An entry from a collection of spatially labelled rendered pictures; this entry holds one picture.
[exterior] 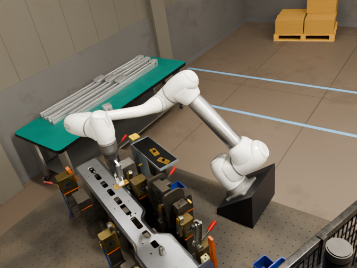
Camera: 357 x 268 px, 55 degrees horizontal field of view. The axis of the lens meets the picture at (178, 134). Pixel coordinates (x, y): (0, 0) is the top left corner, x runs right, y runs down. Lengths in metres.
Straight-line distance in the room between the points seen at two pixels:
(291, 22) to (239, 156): 5.03
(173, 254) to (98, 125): 0.75
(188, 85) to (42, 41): 2.59
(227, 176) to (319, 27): 5.02
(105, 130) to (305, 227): 1.37
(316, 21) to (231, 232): 5.15
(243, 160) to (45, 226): 1.48
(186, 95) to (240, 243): 0.95
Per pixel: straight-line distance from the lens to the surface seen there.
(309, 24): 6.89
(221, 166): 2.19
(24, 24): 4.16
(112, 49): 4.93
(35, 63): 4.24
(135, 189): 2.17
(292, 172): 3.77
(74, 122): 1.76
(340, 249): 1.10
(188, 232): 1.94
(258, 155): 2.08
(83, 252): 2.43
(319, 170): 3.82
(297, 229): 2.32
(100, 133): 1.66
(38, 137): 3.80
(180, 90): 1.98
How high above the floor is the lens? 2.47
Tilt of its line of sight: 34 degrees down
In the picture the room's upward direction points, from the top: 10 degrees counter-clockwise
